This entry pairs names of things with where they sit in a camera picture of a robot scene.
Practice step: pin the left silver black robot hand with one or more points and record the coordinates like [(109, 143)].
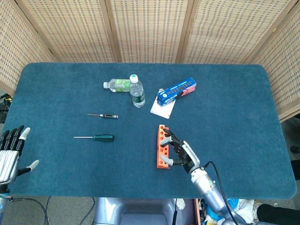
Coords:
[(8, 160)]

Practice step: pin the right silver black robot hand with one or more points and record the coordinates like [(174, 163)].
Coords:
[(187, 157)]

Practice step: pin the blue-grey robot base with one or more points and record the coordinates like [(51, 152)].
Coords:
[(140, 211)]

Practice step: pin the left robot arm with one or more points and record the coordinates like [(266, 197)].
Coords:
[(2, 204)]

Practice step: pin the orange tool holder rack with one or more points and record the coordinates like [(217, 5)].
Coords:
[(161, 150)]

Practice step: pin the black metal precision screwdriver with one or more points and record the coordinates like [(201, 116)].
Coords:
[(109, 116)]

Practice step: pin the white round plate on base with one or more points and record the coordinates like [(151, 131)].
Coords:
[(180, 204)]

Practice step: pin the white flat box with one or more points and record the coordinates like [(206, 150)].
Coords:
[(162, 110)]

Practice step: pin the black equipment with yellow part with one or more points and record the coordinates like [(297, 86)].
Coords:
[(4, 105)]

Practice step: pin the red-brown crate edge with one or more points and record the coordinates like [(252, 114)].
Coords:
[(197, 213)]

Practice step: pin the blue table mat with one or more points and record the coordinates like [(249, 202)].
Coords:
[(70, 168)]

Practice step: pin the blue cookie box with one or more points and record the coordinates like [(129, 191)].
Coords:
[(173, 92)]

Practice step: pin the white plastic bag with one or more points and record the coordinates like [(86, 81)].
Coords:
[(245, 208)]

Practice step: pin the clear bottle dark green label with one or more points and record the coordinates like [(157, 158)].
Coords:
[(137, 95)]

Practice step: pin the clear bottle light green label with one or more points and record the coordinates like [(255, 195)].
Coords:
[(117, 85)]

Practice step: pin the bamboo folding screen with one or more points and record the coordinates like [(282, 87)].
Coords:
[(150, 30)]

